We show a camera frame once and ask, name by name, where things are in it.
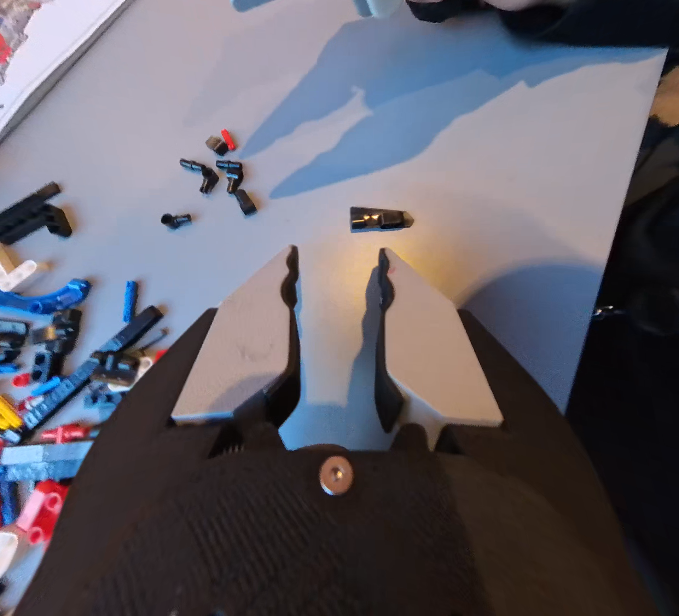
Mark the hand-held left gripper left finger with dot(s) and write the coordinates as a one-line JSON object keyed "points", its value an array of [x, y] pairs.
{"points": [[238, 350]]}

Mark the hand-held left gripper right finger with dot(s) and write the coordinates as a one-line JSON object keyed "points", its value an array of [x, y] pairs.
{"points": [[435, 356]]}

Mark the black sloped brick with sticker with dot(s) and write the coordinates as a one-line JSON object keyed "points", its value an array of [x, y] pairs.
{"points": [[379, 219]]}

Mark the grey desk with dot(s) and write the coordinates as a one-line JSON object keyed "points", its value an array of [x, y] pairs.
{"points": [[477, 149]]}

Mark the open instruction booklet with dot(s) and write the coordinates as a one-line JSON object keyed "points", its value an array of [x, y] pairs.
{"points": [[53, 16]]}

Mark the black stubby connector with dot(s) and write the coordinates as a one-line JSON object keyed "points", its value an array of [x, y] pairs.
{"points": [[233, 182]]}

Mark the black socket pin connector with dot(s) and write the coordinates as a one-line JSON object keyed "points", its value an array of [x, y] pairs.
{"points": [[209, 182]]}

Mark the short black pin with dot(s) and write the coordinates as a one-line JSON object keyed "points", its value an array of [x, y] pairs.
{"points": [[229, 165]]}

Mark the red pin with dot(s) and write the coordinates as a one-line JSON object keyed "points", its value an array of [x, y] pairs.
{"points": [[227, 139]]}

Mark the person's black clothing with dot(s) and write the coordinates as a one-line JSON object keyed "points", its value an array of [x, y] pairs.
{"points": [[626, 361]]}

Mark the long black pin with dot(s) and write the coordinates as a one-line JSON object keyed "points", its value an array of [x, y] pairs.
{"points": [[191, 165]]}

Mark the pile of toy bricks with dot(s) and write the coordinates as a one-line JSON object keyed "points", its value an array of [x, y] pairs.
{"points": [[53, 293]]}

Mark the small black flat beam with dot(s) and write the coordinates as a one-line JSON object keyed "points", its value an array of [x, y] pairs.
{"points": [[216, 145]]}

